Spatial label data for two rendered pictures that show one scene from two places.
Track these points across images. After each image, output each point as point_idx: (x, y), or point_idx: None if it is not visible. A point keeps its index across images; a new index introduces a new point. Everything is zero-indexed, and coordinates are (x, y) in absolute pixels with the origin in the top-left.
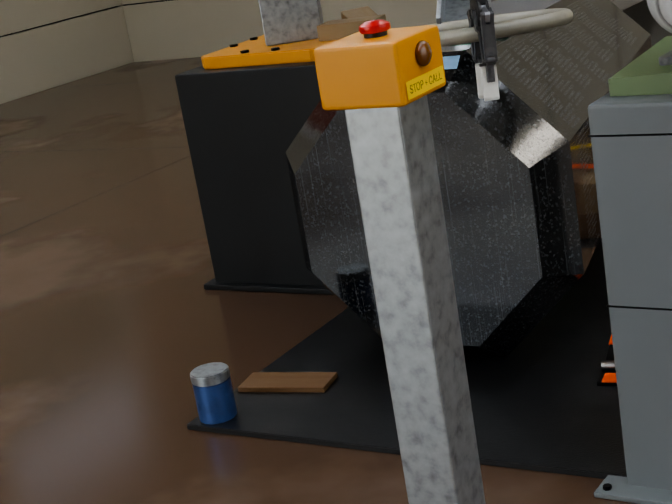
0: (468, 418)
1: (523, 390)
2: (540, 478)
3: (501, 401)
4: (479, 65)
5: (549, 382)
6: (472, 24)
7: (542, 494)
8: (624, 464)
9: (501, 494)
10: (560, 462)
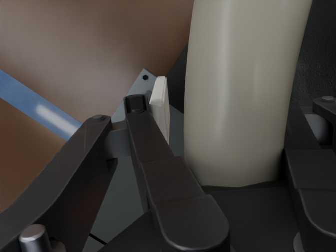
0: None
1: (312, 55)
2: (178, 41)
3: None
4: (135, 95)
5: (316, 76)
6: (288, 174)
7: (157, 38)
8: (170, 94)
9: (165, 12)
10: (186, 57)
